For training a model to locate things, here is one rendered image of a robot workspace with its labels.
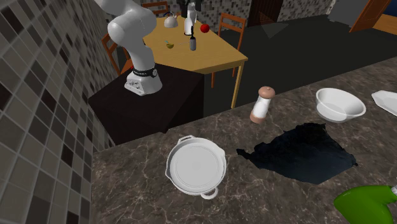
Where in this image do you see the dark robot stand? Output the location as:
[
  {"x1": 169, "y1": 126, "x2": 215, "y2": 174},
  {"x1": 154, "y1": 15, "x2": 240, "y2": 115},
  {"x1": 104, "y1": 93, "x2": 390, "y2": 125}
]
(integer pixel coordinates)
[{"x1": 88, "y1": 63, "x2": 205, "y2": 146}]

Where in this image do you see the dark brown door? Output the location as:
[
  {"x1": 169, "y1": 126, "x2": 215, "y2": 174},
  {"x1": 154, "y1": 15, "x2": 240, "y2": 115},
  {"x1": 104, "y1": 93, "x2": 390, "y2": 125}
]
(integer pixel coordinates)
[{"x1": 247, "y1": 0, "x2": 284, "y2": 27}]

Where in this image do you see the black crumpled cloth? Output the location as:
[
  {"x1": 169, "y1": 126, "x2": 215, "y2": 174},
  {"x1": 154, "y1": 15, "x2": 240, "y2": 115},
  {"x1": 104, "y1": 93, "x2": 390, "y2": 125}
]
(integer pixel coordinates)
[{"x1": 235, "y1": 122, "x2": 358, "y2": 185}]

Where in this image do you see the grey brush with black handle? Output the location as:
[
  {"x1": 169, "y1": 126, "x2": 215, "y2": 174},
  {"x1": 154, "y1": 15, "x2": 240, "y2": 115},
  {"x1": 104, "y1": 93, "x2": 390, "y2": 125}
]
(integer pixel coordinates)
[{"x1": 189, "y1": 26, "x2": 198, "y2": 52}]

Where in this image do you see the light wooden dining table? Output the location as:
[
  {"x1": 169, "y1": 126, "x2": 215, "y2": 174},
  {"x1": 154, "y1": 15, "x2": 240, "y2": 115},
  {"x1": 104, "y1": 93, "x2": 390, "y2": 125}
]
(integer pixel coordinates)
[{"x1": 143, "y1": 15, "x2": 249, "y2": 110}]

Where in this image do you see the white kettle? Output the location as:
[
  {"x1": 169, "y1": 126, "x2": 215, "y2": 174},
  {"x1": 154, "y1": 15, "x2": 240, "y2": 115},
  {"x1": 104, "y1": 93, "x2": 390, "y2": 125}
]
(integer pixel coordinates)
[{"x1": 163, "y1": 11, "x2": 179, "y2": 29}]

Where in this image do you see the white bottle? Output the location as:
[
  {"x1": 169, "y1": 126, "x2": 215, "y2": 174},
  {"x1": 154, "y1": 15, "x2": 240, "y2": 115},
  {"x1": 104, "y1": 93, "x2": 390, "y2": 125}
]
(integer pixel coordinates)
[{"x1": 185, "y1": 2, "x2": 197, "y2": 36}]

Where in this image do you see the orange brown door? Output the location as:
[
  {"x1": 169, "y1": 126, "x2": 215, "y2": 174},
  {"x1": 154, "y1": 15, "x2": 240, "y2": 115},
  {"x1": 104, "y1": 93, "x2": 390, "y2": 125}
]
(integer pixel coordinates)
[{"x1": 349, "y1": 0, "x2": 393, "y2": 34}]

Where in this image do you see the white and tan pepper mill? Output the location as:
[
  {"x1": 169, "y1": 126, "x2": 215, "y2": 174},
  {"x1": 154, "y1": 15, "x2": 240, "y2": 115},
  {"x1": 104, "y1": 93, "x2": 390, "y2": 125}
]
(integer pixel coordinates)
[{"x1": 249, "y1": 86, "x2": 276, "y2": 125}]

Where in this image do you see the white round pan with handles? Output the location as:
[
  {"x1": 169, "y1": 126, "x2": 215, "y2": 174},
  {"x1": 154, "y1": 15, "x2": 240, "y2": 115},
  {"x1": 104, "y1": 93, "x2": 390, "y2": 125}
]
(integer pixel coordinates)
[{"x1": 165, "y1": 135, "x2": 228, "y2": 200}]

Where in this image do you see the white bowl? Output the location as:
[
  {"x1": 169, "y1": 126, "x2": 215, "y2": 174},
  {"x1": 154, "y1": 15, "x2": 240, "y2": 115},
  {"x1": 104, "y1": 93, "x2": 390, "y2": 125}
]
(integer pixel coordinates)
[{"x1": 315, "y1": 87, "x2": 367, "y2": 123}]

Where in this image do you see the green bottle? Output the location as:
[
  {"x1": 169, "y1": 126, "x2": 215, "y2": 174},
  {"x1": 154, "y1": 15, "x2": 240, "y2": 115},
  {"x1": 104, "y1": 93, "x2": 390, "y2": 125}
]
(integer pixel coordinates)
[{"x1": 333, "y1": 185, "x2": 397, "y2": 224}]

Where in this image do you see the white plate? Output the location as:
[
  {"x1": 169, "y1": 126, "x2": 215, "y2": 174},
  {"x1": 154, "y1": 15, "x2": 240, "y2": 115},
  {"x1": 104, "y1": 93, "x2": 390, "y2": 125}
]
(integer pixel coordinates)
[{"x1": 371, "y1": 90, "x2": 397, "y2": 117}]

